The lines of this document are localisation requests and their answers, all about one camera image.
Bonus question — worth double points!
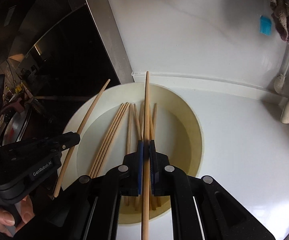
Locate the wooden chopstick eleven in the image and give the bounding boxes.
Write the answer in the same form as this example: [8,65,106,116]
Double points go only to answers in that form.
[125,104,132,155]

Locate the person left hand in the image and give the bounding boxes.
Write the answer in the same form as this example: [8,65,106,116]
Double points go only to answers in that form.
[0,195,35,237]

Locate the wooden chopstick ten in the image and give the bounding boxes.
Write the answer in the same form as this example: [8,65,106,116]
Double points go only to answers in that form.
[90,102,127,177]

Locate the wooden chopstick one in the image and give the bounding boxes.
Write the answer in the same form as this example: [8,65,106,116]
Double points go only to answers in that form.
[88,103,125,178]

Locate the wooden chopstick seven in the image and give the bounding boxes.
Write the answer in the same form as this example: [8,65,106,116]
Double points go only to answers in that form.
[53,78,111,198]

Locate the wooden chopstick five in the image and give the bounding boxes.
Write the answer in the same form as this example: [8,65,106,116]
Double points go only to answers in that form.
[93,102,130,178]

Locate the wooden chopstick nine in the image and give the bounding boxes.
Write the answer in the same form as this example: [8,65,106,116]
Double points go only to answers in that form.
[135,103,144,210]

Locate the wooden chopstick four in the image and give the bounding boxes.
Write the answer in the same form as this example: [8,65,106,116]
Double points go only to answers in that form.
[93,102,129,178]

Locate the blue silicone brush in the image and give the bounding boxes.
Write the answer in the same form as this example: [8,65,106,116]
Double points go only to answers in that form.
[259,15,272,36]

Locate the white round basin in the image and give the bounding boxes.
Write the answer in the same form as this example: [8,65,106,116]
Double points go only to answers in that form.
[62,83,203,225]

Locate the pot with glass lid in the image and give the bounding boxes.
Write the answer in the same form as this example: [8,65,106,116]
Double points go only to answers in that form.
[0,98,32,145]

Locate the wooden chopstick two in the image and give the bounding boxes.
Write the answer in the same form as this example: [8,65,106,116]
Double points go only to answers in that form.
[133,103,142,140]

